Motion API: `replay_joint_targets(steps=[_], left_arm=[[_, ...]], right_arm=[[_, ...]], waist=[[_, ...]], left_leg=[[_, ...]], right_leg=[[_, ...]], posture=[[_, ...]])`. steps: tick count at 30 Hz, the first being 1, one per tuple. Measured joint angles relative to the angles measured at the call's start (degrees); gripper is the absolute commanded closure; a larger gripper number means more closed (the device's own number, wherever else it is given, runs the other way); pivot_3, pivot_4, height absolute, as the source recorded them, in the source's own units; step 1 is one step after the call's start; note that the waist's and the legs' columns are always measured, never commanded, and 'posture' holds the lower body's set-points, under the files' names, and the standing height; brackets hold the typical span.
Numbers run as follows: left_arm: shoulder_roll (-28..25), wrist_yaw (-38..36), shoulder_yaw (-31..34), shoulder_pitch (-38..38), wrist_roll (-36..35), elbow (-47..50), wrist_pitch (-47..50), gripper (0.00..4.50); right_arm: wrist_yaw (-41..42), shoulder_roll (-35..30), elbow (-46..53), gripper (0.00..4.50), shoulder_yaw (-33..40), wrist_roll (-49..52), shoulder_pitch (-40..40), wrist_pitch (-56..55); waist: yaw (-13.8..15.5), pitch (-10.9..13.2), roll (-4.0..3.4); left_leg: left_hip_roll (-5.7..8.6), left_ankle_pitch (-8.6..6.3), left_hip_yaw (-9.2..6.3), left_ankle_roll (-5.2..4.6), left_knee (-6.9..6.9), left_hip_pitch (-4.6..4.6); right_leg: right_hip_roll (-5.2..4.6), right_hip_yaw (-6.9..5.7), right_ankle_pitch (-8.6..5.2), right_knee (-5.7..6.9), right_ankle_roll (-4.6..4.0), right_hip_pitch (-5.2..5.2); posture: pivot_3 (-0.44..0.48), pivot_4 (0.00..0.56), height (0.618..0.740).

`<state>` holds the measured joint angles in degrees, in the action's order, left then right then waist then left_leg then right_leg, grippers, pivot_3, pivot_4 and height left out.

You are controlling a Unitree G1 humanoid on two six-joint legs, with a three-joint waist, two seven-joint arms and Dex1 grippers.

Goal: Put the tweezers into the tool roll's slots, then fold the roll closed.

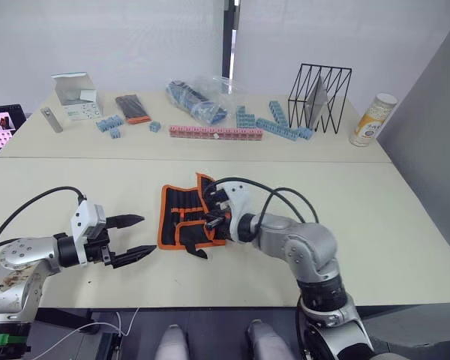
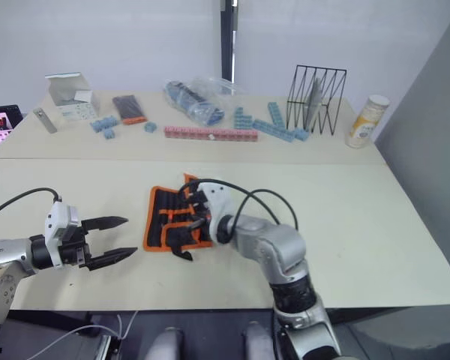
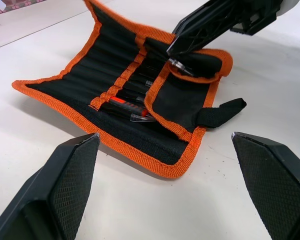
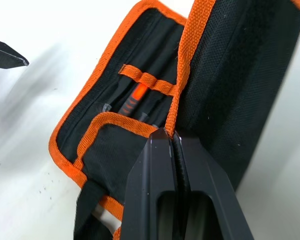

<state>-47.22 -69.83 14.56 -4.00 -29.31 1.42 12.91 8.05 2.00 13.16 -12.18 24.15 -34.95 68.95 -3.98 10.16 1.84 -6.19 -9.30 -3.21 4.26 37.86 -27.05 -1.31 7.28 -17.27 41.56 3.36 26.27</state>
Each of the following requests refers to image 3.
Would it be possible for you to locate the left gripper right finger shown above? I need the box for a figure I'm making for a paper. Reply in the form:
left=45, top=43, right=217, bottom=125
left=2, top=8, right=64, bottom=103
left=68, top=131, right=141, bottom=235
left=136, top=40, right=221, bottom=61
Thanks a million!
left=230, top=131, right=300, bottom=240

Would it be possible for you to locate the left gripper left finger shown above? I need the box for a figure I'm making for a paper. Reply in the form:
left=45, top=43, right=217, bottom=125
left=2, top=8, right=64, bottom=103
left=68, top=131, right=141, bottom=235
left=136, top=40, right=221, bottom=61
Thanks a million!
left=0, top=132, right=101, bottom=240

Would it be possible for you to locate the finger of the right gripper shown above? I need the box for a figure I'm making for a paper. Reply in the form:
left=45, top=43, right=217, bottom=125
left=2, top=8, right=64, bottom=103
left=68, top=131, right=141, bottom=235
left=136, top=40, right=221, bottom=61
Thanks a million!
left=166, top=0, right=261, bottom=57
left=171, top=0, right=231, bottom=37

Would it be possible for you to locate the black orange tool roll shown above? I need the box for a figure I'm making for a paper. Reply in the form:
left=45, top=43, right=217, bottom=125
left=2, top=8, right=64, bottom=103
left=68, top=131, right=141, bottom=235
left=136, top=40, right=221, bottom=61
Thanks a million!
left=11, top=0, right=248, bottom=180

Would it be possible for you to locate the pink terminal block strip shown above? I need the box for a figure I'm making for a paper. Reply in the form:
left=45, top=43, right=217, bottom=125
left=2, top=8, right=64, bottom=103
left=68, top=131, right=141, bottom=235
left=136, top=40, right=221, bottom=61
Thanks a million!
left=0, top=0, right=50, bottom=18

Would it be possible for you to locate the red black handled tool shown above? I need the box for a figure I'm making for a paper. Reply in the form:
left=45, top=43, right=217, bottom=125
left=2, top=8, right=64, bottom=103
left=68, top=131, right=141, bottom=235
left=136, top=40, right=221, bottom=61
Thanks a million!
left=108, top=96, right=151, bottom=115

